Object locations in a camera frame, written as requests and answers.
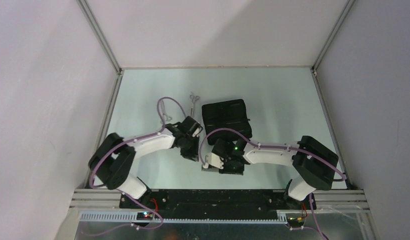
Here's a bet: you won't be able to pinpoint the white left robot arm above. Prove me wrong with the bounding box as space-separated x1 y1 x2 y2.
88 116 203 208

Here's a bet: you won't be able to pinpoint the black zippered tool case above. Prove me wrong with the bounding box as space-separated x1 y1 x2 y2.
201 98 253 139

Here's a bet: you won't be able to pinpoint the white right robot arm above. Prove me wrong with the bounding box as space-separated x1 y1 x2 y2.
204 135 339 209

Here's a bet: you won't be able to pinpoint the silver thinning scissors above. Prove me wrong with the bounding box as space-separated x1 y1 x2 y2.
159 100 173 125

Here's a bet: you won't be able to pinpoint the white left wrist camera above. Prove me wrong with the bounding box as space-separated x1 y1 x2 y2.
191 125 203 138

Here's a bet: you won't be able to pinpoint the aluminium frame rail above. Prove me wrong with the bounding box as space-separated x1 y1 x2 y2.
84 71 124 190

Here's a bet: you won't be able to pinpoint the silver hair scissors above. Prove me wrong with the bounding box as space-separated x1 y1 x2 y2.
189 92 201 117

